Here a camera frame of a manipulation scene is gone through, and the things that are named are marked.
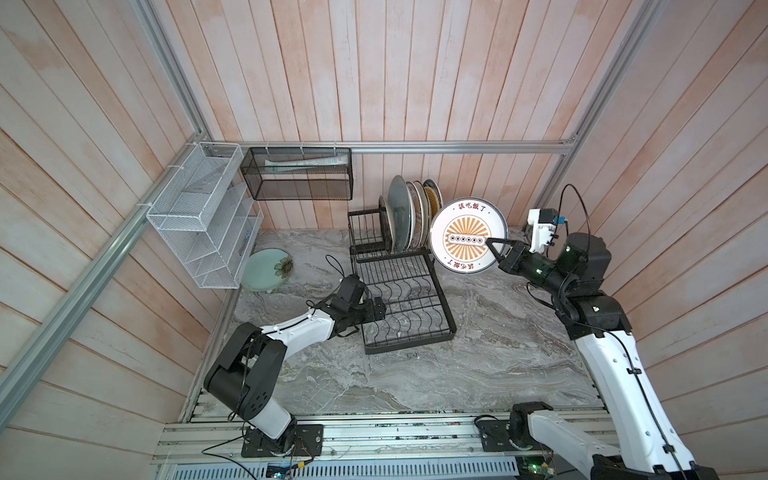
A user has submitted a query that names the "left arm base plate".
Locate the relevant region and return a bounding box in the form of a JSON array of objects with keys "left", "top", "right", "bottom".
[{"left": 241, "top": 423, "right": 324, "bottom": 459}]

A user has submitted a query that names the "aluminium wall frame rail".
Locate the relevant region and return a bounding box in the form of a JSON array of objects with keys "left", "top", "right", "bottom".
[{"left": 238, "top": 140, "right": 575, "bottom": 155}]

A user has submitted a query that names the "white plate orange sunburst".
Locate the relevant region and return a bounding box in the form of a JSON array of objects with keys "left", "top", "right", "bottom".
[
  {"left": 428, "top": 197, "right": 508, "bottom": 274},
  {"left": 414, "top": 181, "right": 430, "bottom": 248}
]

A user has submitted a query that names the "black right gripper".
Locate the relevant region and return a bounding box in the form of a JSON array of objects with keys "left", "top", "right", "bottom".
[{"left": 486, "top": 237, "right": 568, "bottom": 301}]

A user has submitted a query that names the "black round plate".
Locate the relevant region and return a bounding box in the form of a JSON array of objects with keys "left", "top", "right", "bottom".
[{"left": 378, "top": 196, "right": 393, "bottom": 254}]

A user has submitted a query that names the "yellow woven plate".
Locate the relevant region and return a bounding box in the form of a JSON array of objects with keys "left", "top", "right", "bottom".
[{"left": 423, "top": 185, "right": 441, "bottom": 218}]

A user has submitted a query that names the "white mesh wall shelf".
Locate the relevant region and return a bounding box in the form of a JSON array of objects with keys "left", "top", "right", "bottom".
[{"left": 147, "top": 142, "right": 263, "bottom": 289}]

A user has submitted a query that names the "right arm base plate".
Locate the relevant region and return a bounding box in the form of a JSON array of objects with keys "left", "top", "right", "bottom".
[{"left": 473, "top": 415, "right": 529, "bottom": 452}]

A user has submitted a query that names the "white plate black ring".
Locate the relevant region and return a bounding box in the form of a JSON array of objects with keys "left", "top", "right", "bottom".
[{"left": 404, "top": 181, "right": 423, "bottom": 250}]

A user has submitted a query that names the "white plate dark green rim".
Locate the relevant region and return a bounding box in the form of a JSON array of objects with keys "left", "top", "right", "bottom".
[{"left": 423, "top": 179, "right": 444, "bottom": 210}]

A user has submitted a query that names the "black wire dish rack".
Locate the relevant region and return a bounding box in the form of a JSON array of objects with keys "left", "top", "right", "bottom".
[{"left": 348, "top": 209, "right": 457, "bottom": 355}]

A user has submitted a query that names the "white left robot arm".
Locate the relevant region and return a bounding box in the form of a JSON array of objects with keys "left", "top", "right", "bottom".
[{"left": 203, "top": 274, "right": 387, "bottom": 451}]

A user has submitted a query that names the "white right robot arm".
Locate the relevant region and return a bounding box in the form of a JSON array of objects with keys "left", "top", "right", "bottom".
[{"left": 486, "top": 232, "right": 718, "bottom": 479}]

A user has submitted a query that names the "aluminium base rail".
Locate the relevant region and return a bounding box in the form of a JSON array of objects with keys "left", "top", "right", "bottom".
[{"left": 149, "top": 411, "right": 649, "bottom": 466}]

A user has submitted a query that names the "black mesh wall basket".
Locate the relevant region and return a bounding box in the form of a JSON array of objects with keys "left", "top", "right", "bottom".
[{"left": 240, "top": 146, "right": 354, "bottom": 201}]

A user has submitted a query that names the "pale green leaf plate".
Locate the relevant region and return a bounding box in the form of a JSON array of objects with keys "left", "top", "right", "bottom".
[{"left": 241, "top": 248, "right": 294, "bottom": 292}]

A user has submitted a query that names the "large grey-green plate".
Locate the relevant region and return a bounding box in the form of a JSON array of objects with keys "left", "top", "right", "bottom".
[{"left": 387, "top": 175, "right": 413, "bottom": 253}]

